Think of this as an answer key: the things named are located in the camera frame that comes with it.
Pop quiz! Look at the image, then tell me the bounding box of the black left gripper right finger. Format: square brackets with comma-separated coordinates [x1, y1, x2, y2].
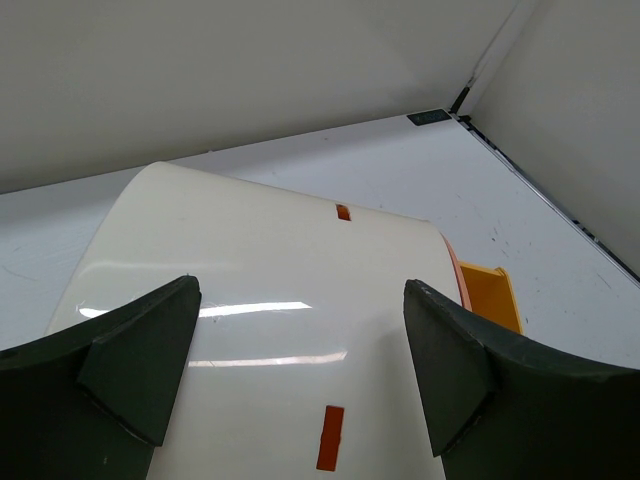
[403, 280, 639, 479]

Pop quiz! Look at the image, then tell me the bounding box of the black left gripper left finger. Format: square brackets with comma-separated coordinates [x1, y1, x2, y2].
[1, 275, 201, 479]

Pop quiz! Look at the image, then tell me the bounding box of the pink top drawer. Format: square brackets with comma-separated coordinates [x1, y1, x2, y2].
[442, 235, 473, 311]

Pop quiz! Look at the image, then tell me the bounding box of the yellow drawer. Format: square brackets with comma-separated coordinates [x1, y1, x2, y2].
[458, 262, 523, 334]

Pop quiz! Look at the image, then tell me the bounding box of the cream round drawer cabinet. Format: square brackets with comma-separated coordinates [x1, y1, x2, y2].
[49, 163, 461, 479]

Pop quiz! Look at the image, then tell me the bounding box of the aluminium frame rail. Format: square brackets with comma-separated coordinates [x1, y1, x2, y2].
[449, 110, 639, 283]

